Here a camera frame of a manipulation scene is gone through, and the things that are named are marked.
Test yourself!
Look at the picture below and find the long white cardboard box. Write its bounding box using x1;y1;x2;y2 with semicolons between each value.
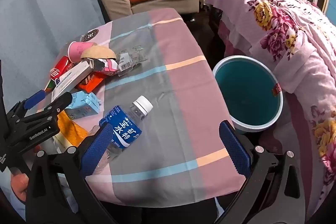
51;59;95;102

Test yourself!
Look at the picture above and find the orange flat packet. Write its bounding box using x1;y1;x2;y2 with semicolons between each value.
56;110;89;148
76;73;107;92

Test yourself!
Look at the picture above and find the blue curtain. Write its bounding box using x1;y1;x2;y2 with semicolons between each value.
0;0;105;135

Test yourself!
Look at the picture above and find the clear plastic wrapper with barcode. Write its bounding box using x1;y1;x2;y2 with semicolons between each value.
115;44;150;77

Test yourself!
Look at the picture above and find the plaid pink grey tablecloth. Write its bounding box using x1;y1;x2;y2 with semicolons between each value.
37;7;247;207

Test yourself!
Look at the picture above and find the tan coconut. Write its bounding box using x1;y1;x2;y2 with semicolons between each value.
80;46;116;60

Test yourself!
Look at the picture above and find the person's left hand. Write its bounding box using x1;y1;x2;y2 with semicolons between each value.
10;174;29;201

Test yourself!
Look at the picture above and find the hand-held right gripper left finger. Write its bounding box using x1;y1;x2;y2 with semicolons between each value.
25;123;118;224

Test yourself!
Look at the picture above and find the pink paper cup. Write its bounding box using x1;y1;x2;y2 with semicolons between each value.
68;41;98;62

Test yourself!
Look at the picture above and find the clear water bottle blue label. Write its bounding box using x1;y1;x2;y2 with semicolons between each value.
91;95;154;174

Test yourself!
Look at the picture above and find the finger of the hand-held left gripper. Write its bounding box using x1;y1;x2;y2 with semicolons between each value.
17;92;73;132
6;90;47;122

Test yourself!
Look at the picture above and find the pink snack wrapper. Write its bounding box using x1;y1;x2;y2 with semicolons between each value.
92;57;118;77

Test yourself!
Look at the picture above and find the pink floral blanket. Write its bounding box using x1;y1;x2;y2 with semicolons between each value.
204;0;336;188

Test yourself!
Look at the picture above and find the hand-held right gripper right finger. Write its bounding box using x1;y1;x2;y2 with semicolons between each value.
219;120;311;224

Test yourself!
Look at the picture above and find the teal plastic bin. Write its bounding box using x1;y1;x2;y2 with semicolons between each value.
212;55;284;135

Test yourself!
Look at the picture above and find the pink bed skirt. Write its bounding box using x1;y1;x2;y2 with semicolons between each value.
218;10;252;56

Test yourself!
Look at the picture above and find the light blue carton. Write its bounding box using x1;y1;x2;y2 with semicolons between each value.
64;91;101;119

